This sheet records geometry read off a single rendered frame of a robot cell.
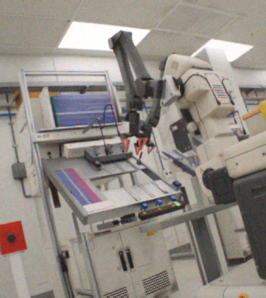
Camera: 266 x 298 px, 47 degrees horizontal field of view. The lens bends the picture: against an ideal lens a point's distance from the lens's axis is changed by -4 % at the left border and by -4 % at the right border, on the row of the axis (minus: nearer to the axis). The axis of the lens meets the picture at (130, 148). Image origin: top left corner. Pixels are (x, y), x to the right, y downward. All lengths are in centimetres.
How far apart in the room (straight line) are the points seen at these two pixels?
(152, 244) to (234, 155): 124
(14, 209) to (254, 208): 287
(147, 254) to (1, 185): 198
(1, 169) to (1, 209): 44
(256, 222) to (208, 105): 60
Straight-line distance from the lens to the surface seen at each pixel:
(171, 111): 323
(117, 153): 234
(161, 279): 233
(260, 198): 117
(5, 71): 420
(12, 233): 174
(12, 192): 367
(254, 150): 116
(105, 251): 211
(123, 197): 194
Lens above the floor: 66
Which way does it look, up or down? 12 degrees up
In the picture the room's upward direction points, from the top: 15 degrees counter-clockwise
